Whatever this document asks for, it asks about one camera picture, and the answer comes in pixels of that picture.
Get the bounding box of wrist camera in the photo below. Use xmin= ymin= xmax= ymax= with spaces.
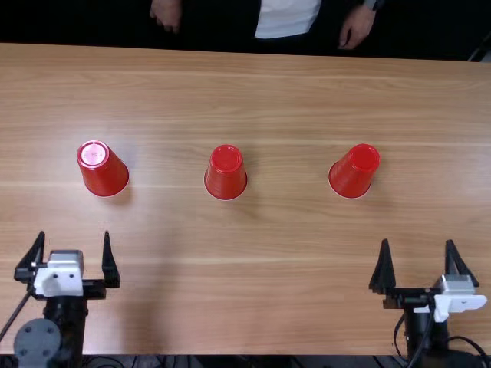
xmin=31 ymin=249 xmax=85 ymax=301
xmin=433 ymin=274 xmax=488 ymax=323

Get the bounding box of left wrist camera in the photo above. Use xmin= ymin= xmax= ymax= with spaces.
xmin=31 ymin=249 xmax=85 ymax=301

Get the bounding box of black cable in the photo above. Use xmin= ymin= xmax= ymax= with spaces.
xmin=0 ymin=290 xmax=34 ymax=342
xmin=447 ymin=335 xmax=491 ymax=363
xmin=393 ymin=313 xmax=410 ymax=358

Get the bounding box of red cup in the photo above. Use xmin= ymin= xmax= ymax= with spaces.
xmin=76 ymin=140 xmax=130 ymax=199
xmin=328 ymin=143 xmax=381 ymax=200
xmin=203 ymin=143 xmax=249 ymax=202

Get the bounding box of person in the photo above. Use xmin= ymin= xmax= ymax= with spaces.
xmin=148 ymin=0 xmax=386 ymax=51

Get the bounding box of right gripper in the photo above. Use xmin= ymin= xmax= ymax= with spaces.
xmin=368 ymin=238 xmax=479 ymax=310

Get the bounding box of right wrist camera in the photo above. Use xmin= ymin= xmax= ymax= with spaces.
xmin=433 ymin=274 xmax=488 ymax=323

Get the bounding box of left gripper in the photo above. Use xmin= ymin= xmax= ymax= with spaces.
xmin=14 ymin=230 xmax=121 ymax=303

